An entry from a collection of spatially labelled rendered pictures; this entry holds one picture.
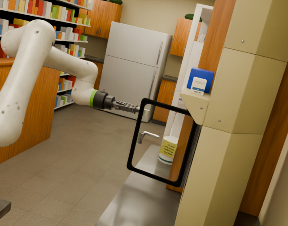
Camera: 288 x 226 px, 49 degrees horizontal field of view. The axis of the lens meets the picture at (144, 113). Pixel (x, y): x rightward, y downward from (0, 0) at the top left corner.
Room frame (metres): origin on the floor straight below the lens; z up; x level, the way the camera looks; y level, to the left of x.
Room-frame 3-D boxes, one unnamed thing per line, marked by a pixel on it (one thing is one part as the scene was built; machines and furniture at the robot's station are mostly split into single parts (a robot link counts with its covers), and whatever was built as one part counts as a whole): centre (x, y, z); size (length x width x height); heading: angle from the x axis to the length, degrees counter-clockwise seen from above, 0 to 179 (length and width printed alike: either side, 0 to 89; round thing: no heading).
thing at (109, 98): (1.63, 0.16, 1.31); 0.09 x 0.08 x 0.07; 80
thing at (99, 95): (1.64, 0.24, 1.31); 0.09 x 0.06 x 0.12; 170
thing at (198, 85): (1.30, -0.19, 1.54); 0.05 x 0.05 x 0.06; 88
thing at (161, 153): (1.53, -0.12, 1.19); 0.30 x 0.01 x 0.40; 73
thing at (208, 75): (1.42, -0.21, 1.55); 0.10 x 0.10 x 0.09; 80
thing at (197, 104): (1.34, -0.20, 1.46); 0.32 x 0.12 x 0.10; 170
